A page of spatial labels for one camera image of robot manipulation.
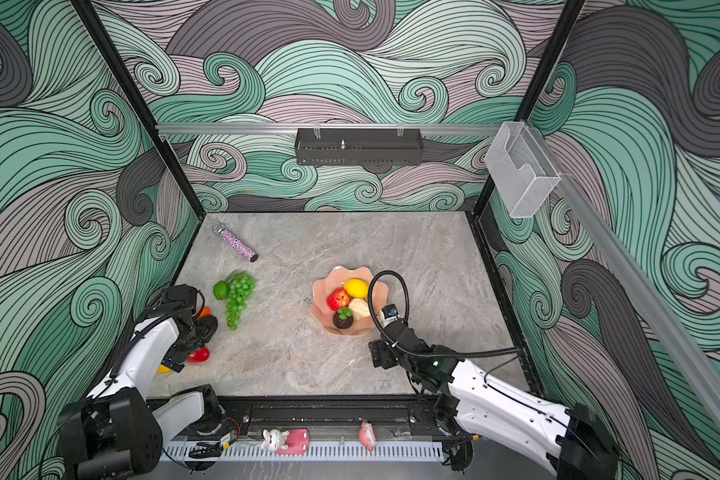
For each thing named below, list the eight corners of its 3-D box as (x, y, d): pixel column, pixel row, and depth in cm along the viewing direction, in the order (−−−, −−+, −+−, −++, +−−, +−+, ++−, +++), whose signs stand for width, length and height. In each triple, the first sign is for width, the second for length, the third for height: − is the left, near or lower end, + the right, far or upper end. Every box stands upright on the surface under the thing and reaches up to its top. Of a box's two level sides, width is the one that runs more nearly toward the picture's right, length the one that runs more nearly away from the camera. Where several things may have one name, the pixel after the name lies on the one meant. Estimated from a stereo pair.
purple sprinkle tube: (214, 234, 116) (210, 227, 113) (223, 228, 118) (219, 221, 115) (250, 265, 106) (247, 258, 103) (259, 258, 108) (256, 251, 105)
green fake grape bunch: (219, 330, 91) (213, 322, 86) (235, 278, 103) (230, 269, 99) (244, 330, 91) (239, 322, 86) (257, 278, 103) (253, 269, 99)
